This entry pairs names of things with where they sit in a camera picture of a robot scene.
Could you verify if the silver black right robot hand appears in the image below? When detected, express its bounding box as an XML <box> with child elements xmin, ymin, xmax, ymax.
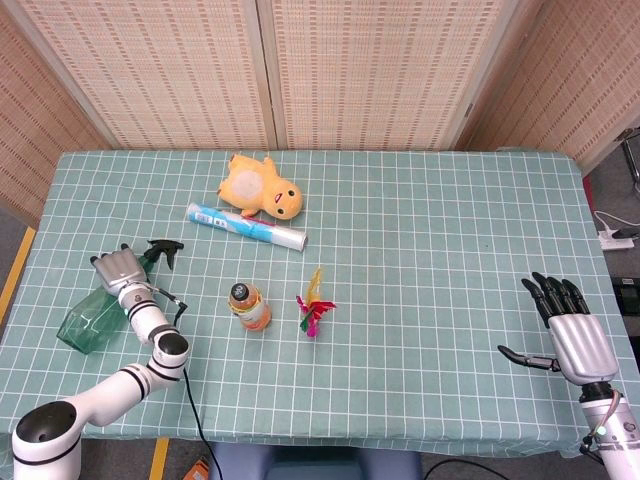
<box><xmin>497</xmin><ymin>272</ymin><xmax>620</xmax><ymax>385</ymax></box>

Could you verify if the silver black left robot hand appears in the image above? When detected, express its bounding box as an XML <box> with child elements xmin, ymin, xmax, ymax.
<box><xmin>89</xmin><ymin>243</ymin><xmax>151</xmax><ymax>297</ymax></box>

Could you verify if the green spray bottle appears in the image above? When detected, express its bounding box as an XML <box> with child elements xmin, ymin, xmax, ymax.
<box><xmin>56</xmin><ymin>238</ymin><xmax>185</xmax><ymax>355</ymax></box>

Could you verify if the orange juice bottle black cap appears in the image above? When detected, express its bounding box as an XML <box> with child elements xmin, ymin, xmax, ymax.
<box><xmin>227</xmin><ymin>282</ymin><xmax>273</xmax><ymax>332</ymax></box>

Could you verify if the black box on floor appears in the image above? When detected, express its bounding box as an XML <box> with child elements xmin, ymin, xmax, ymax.
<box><xmin>612</xmin><ymin>277</ymin><xmax>640</xmax><ymax>316</ymax></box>

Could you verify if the white power strip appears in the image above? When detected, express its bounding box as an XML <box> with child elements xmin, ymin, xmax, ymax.
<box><xmin>599</xmin><ymin>227</ymin><xmax>636</xmax><ymax>251</ymax></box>

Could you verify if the blue white plastic bag roll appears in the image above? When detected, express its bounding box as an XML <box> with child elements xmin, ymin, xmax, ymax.
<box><xmin>185</xmin><ymin>201</ymin><xmax>308</xmax><ymax>253</ymax></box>

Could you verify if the yellow plush duck toy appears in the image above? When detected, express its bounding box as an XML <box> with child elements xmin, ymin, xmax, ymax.
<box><xmin>217</xmin><ymin>153</ymin><xmax>305</xmax><ymax>221</ymax></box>

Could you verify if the bamboo folding screen panel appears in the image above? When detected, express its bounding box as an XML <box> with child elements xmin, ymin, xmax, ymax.
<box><xmin>257</xmin><ymin>0</ymin><xmax>544</xmax><ymax>151</ymax></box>
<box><xmin>454</xmin><ymin>0</ymin><xmax>640</xmax><ymax>174</ymax></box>
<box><xmin>0</xmin><ymin>0</ymin><xmax>109</xmax><ymax>229</ymax></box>
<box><xmin>9</xmin><ymin>0</ymin><xmax>279</xmax><ymax>151</ymax></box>

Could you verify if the green checkered tablecloth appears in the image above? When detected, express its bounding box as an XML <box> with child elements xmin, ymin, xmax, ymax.
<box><xmin>0</xmin><ymin>149</ymin><xmax>640</xmax><ymax>459</ymax></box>

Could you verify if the colourful feather shuttlecock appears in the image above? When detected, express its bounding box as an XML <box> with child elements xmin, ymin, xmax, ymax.
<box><xmin>295</xmin><ymin>267</ymin><xmax>337</xmax><ymax>342</ymax></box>

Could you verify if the orange object on floor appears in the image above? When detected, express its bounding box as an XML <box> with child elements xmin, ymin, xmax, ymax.
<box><xmin>182</xmin><ymin>457</ymin><xmax>211</xmax><ymax>480</ymax></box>

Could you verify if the white power cable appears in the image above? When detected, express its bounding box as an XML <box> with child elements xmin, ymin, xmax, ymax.
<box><xmin>593</xmin><ymin>209</ymin><xmax>626</xmax><ymax>237</ymax></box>

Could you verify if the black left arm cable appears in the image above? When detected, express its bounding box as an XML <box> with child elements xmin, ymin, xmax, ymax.
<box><xmin>149</xmin><ymin>284</ymin><xmax>224</xmax><ymax>480</ymax></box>

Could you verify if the black floor cable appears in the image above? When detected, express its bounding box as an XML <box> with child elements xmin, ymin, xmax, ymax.
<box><xmin>423</xmin><ymin>458</ymin><xmax>506</xmax><ymax>480</ymax></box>

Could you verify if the metal chair frame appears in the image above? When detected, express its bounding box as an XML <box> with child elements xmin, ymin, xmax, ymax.
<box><xmin>615</xmin><ymin>127</ymin><xmax>640</xmax><ymax>194</ymax></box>

